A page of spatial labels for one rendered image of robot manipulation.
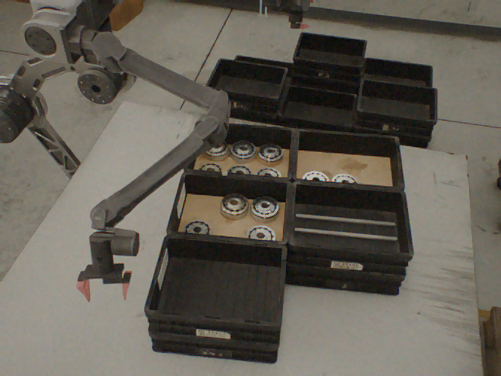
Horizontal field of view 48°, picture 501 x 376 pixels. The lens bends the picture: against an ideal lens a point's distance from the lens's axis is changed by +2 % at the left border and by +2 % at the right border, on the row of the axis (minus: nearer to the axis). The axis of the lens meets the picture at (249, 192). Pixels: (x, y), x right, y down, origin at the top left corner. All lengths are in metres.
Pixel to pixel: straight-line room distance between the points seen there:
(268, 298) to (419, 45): 3.30
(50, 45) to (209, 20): 3.19
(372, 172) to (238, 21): 2.86
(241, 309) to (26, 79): 1.26
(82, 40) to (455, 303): 1.46
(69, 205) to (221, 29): 2.76
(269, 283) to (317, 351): 0.26
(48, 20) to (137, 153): 0.88
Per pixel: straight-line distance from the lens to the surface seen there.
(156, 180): 1.52
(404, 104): 3.21
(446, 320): 2.03
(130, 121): 2.66
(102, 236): 1.54
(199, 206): 2.05
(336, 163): 2.24
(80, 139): 3.73
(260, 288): 1.82
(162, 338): 1.77
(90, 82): 2.11
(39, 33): 1.77
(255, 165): 2.20
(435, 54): 4.68
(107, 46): 1.67
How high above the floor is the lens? 2.32
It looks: 45 degrees down
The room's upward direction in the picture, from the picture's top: 2 degrees clockwise
